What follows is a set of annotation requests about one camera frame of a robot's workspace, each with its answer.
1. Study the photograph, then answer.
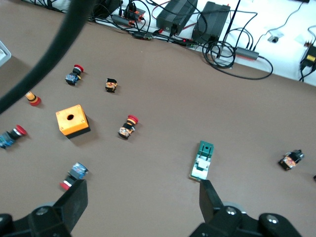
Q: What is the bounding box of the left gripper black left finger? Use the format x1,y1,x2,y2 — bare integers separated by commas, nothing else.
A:
0,179,89,237

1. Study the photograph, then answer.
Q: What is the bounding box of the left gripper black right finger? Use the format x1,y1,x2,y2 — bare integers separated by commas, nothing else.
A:
189,179,303,237

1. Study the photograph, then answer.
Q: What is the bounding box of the green load switch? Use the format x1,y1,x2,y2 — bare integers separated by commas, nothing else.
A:
189,140,215,182

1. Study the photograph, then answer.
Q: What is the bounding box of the red mushroom button blue block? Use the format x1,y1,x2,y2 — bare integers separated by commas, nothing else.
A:
64,64,84,86
0,124,28,150
59,162,89,191

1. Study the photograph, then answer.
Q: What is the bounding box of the red yellow button head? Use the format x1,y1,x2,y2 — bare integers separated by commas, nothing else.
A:
25,90,42,107

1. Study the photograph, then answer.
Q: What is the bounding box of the orange black contact block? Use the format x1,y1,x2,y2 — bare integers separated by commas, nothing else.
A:
105,78,119,94

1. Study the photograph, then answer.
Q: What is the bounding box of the grey usb hub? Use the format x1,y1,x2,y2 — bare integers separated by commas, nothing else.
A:
234,46,260,61

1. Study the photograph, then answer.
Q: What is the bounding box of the white slotted tray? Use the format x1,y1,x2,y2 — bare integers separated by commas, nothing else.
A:
0,39,12,67

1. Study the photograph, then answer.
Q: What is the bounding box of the black adapter yellow label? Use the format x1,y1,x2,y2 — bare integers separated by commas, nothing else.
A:
300,45,316,72

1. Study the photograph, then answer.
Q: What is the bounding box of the small dark circuit board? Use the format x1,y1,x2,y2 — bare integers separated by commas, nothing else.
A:
132,31,154,40

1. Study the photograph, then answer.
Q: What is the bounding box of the black power brick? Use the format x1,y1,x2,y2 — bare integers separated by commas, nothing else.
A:
157,0,198,35
192,1,232,41

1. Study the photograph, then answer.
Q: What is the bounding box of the dark grey hub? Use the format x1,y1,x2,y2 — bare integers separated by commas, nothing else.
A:
112,14,131,25

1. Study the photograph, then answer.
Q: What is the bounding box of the black flat device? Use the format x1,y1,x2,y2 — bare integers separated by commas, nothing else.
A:
93,0,123,19

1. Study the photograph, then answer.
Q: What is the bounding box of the orange black circuit device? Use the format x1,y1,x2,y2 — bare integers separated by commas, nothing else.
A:
123,1,146,25

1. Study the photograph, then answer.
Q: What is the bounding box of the orange button enclosure box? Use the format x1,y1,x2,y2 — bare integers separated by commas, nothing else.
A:
55,104,91,140

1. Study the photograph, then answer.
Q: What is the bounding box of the red yellow emergency stop switch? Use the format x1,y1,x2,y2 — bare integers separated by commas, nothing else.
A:
118,114,139,141

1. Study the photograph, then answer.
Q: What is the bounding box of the black selector switch orange block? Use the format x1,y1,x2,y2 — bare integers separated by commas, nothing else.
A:
278,149,305,171

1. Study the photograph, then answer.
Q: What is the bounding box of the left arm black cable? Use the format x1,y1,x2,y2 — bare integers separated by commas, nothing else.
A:
0,0,98,116

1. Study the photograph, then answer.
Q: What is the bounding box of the black cable loop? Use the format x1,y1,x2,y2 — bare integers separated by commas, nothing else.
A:
202,40,274,80

